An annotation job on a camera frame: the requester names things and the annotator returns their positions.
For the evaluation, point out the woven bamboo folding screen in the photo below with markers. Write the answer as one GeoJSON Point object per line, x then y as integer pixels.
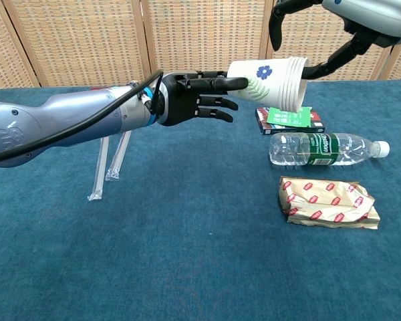
{"type": "Point", "coordinates": [87, 40]}

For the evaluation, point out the long straw in clear wrapper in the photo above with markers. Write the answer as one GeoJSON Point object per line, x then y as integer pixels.
{"type": "Point", "coordinates": [98, 174]}

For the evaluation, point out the clear water bottle green label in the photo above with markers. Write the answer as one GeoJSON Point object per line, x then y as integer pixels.
{"type": "Point", "coordinates": [321, 148]}

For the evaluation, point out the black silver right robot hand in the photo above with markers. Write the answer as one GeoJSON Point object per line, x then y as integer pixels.
{"type": "Point", "coordinates": [371, 16]}

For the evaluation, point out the blue table cloth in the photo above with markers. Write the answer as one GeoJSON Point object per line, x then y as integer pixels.
{"type": "Point", "coordinates": [187, 250]}

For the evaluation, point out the white floral paper cup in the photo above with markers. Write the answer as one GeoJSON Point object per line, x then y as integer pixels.
{"type": "Point", "coordinates": [274, 83]}

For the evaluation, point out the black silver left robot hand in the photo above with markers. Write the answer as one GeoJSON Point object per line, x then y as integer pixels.
{"type": "Point", "coordinates": [180, 97]}

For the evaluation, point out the short straw in clear wrapper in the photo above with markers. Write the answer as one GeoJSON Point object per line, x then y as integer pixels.
{"type": "Point", "coordinates": [117, 160]}

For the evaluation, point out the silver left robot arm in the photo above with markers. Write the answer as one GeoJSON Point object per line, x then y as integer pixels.
{"type": "Point", "coordinates": [70, 112]}

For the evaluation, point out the gold wrapped package red logos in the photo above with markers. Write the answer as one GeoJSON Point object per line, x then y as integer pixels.
{"type": "Point", "coordinates": [324, 204]}

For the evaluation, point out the green sachet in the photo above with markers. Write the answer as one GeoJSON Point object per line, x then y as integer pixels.
{"type": "Point", "coordinates": [287, 118]}

